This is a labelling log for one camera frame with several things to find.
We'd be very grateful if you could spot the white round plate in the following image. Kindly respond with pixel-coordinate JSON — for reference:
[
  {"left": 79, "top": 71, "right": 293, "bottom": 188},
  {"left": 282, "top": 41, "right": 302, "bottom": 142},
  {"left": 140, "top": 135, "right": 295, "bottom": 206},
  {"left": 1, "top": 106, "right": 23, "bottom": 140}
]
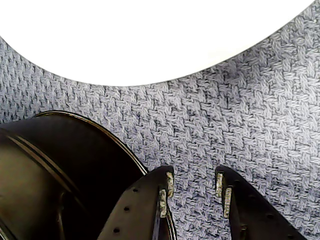
[{"left": 0, "top": 0, "right": 318, "bottom": 87}]

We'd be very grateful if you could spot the black metal bucket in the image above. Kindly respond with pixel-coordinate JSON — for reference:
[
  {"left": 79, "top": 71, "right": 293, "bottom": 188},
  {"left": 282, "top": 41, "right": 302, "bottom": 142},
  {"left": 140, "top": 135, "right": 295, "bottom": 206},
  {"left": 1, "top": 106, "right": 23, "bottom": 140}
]
[{"left": 0, "top": 110, "right": 150, "bottom": 240}]

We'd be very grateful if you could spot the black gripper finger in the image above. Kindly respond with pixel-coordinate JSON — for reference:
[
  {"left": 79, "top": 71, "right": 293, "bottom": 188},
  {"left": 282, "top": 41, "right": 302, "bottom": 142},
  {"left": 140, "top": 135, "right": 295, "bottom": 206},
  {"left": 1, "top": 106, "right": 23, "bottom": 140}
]
[
  {"left": 96, "top": 165, "right": 178, "bottom": 240},
  {"left": 214, "top": 166, "right": 309, "bottom": 240}
]

